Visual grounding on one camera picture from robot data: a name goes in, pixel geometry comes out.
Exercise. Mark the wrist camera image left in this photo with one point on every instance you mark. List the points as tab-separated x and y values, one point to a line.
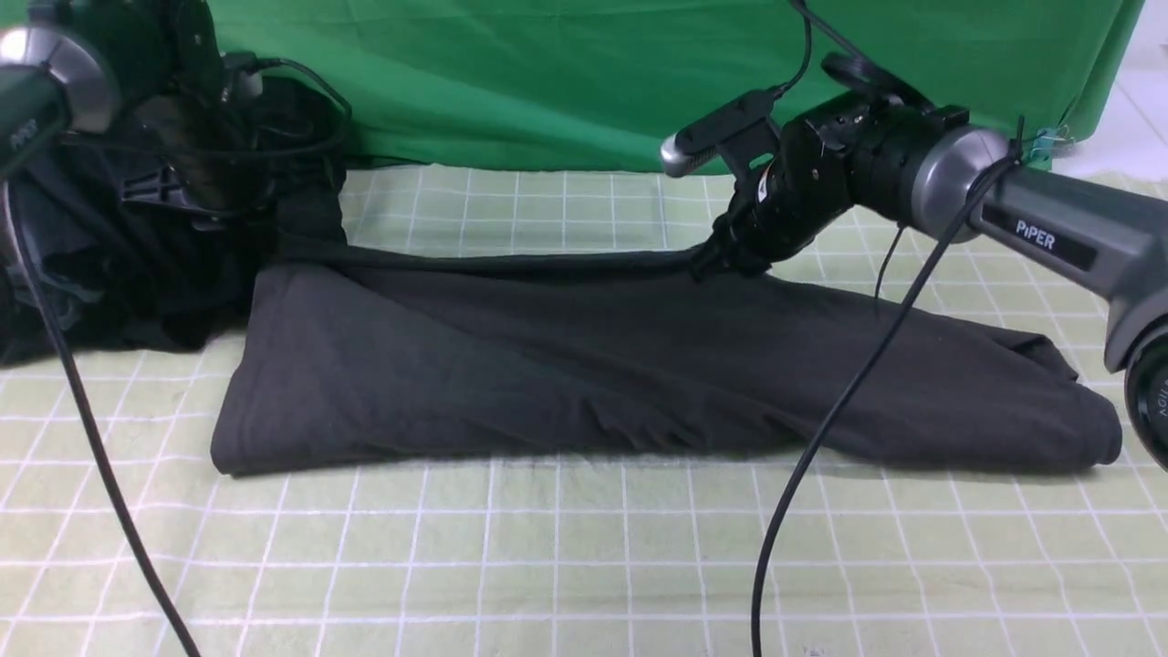
242	82

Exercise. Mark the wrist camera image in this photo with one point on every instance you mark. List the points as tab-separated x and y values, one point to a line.
741	133
242	82

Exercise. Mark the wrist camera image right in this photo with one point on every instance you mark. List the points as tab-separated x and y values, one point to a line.
741	133

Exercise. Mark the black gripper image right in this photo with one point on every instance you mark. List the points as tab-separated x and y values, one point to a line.
777	213

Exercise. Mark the pile of black clothes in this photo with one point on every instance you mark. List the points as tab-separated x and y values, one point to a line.
124	276

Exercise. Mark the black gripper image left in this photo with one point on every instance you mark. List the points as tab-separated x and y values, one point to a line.
208	163

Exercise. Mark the gray long-sleeved shirt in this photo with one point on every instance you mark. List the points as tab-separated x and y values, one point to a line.
357	356

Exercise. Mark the blue binder clip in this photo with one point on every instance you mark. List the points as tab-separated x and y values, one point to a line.
1048	145

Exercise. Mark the black cable image right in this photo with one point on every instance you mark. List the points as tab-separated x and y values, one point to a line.
858	383

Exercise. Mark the green backdrop cloth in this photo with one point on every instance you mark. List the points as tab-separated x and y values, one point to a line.
596	85

